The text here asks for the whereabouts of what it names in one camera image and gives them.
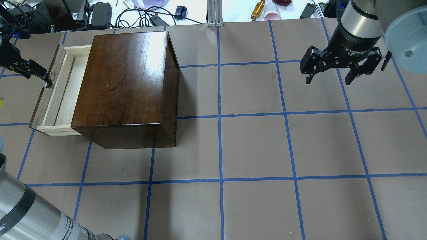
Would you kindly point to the gold metal tool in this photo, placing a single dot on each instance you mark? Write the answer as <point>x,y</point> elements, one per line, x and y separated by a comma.
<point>257,10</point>

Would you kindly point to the dark wooden drawer cabinet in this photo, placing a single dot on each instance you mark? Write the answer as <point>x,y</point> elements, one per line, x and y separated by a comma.
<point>129,92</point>

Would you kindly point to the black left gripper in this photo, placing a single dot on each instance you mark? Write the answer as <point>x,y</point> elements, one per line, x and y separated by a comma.
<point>10,54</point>

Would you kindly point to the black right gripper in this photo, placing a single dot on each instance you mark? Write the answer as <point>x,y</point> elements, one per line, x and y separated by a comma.
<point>349,44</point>

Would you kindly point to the red brown fruit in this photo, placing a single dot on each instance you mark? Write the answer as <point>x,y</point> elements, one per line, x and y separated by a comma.
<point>283,3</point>

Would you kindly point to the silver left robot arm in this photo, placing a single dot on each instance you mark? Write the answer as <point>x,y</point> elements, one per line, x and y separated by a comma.
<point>25,215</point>

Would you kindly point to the black power brick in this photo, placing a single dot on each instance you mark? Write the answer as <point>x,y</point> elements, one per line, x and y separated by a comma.
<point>101,15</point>

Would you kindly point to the aluminium frame post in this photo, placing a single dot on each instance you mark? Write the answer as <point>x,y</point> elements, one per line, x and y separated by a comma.
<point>214,13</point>

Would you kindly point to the small black blue device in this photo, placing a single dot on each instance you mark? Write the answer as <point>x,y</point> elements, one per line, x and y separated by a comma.
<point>180,13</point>

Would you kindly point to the wooden drawer with white handle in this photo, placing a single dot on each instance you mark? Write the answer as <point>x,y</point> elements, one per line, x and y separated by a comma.
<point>56,104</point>

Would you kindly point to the black power adapter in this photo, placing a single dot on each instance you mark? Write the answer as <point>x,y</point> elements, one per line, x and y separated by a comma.
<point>308,11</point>

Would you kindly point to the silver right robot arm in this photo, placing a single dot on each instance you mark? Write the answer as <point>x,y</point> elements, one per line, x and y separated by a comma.
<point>402,23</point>

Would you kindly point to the pink white cup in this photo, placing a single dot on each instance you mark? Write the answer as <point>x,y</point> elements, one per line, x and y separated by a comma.
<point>271,15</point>

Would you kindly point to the purple plate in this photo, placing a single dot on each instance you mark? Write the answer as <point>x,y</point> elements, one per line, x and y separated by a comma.
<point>145,4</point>

